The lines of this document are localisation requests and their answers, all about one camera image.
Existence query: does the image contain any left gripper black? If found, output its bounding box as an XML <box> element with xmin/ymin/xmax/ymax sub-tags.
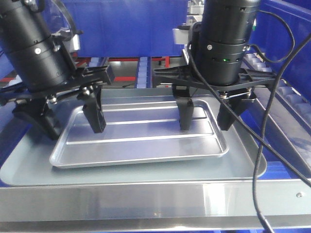
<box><xmin>0</xmin><ymin>65</ymin><xmax>115</xmax><ymax>140</ymax></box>

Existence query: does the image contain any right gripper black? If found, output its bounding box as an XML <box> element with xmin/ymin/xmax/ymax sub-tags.
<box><xmin>153</xmin><ymin>67</ymin><xmax>277</xmax><ymax>132</ymax></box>

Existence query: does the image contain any silver metal tray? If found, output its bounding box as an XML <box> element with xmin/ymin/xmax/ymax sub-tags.
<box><xmin>50</xmin><ymin>99</ymin><xmax>229</xmax><ymax>168</ymax></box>

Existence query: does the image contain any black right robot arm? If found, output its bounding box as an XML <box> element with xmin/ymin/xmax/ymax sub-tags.
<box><xmin>13</xmin><ymin>0</ymin><xmax>274</xmax><ymax>140</ymax></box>

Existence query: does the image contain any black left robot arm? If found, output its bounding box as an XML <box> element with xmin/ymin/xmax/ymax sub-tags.
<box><xmin>0</xmin><ymin>0</ymin><xmax>113</xmax><ymax>139</ymax></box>

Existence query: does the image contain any blue bin right shelf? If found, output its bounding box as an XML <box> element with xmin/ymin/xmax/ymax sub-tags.
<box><xmin>250</xmin><ymin>0</ymin><xmax>311</xmax><ymax>101</ymax></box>

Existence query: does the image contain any blue bin centre back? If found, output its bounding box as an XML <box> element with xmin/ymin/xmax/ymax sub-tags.
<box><xmin>63</xmin><ymin>0</ymin><xmax>188</xmax><ymax>57</ymax></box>

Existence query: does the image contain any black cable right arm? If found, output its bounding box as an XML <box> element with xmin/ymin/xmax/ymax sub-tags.
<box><xmin>187</xmin><ymin>9</ymin><xmax>311</xmax><ymax>233</ymax></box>

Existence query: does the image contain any red floor frame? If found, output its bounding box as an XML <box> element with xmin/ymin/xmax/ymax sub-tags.
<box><xmin>72</xmin><ymin>56</ymin><xmax>171</xmax><ymax>83</ymax></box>

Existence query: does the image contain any middle white roller rail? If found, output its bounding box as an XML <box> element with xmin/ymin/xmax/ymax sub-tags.
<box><xmin>135</xmin><ymin>57</ymin><xmax>152</xmax><ymax>89</ymax></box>

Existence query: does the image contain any right steel divider rail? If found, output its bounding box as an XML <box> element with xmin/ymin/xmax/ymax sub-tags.
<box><xmin>265</xmin><ymin>94</ymin><xmax>311</xmax><ymax>176</ymax></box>

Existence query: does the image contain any far right roller rail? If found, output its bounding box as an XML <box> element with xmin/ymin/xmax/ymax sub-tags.
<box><xmin>244</xmin><ymin>53</ymin><xmax>311</xmax><ymax>125</ymax></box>

